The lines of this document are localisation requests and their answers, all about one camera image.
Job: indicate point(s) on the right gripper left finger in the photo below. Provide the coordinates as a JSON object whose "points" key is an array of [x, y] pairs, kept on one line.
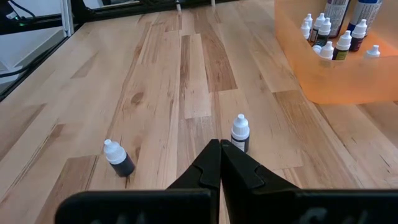
{"points": [[186, 202]]}

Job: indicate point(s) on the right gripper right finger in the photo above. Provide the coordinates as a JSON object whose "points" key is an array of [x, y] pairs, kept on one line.
{"points": [[264, 202]]}

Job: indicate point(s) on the small dark purple dropper bottle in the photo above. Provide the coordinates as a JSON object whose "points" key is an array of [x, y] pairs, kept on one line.
{"points": [[124, 166]]}

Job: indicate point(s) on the small white-labelled dropper bottle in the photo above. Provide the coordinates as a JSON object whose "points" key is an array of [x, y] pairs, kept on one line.
{"points": [[240, 130]]}

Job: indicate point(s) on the large blue food coloring bottle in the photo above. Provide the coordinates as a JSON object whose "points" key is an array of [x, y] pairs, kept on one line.
{"points": [[365, 14]]}

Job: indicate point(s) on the large purple food coloring bottle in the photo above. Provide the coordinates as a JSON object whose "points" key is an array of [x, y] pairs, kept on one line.
{"points": [[337, 15]]}

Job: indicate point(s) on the orange translucent plastic bin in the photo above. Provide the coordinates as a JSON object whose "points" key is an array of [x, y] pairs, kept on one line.
{"points": [[342, 84]]}

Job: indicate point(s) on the small white-capped dropper bottle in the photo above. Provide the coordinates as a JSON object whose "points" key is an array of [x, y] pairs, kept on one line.
{"points": [[372, 52]]}

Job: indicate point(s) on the black device with green light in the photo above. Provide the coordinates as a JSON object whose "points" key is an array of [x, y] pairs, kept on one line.
{"points": [[9, 14]]}

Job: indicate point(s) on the silver aluminium post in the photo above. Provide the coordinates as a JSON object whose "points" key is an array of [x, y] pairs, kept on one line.
{"points": [[67, 17]]}

